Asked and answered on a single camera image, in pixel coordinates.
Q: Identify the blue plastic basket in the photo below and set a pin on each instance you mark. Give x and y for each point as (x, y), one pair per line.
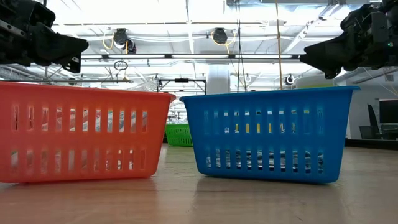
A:
(264, 141)

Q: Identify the white building column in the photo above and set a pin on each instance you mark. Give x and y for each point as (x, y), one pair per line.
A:
(218, 81)

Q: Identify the black computer monitor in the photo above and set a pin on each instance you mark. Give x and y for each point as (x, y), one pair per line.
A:
(388, 112)

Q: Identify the orange plastic basket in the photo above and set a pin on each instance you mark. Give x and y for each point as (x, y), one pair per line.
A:
(77, 140)

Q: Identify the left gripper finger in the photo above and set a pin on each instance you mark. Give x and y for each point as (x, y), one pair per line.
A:
(56, 48)
(73, 65)

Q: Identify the yellow plastic basket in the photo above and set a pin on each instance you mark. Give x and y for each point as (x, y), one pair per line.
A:
(258, 128)

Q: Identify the green plastic basket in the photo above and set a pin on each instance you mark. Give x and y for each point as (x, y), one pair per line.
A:
(179, 136)

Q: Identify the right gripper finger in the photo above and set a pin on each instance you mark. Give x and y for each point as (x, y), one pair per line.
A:
(335, 53)
(332, 73)

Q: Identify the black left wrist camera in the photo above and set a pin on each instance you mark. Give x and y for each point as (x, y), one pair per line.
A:
(40, 15)

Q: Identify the toothbrush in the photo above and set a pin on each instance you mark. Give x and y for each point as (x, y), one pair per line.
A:
(146, 86)

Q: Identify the black background rig frame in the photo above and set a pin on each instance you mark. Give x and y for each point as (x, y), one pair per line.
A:
(182, 80)

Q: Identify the grey horizontal pipe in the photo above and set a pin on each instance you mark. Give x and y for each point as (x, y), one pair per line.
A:
(102, 81)

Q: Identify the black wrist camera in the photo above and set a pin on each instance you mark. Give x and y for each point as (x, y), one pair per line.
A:
(357, 17)
(40, 15)

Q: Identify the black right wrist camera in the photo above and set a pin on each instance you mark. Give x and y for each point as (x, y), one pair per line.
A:
(357, 17)

